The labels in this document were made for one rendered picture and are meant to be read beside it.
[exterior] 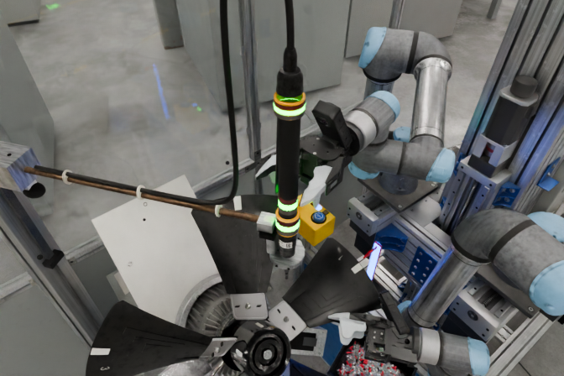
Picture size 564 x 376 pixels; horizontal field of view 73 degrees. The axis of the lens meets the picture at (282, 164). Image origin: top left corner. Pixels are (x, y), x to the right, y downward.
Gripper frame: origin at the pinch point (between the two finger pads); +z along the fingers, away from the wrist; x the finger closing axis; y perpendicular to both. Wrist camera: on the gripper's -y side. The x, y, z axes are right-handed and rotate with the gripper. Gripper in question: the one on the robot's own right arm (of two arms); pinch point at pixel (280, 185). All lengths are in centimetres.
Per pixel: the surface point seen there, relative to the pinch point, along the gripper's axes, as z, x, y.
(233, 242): -1.0, 15.5, 29.4
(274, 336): 5.2, -2.1, 42.4
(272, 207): -10.9, 12.0, 23.4
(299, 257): -2.1, -2.8, 19.5
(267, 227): 1.2, 2.4, 11.7
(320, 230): -38, 15, 60
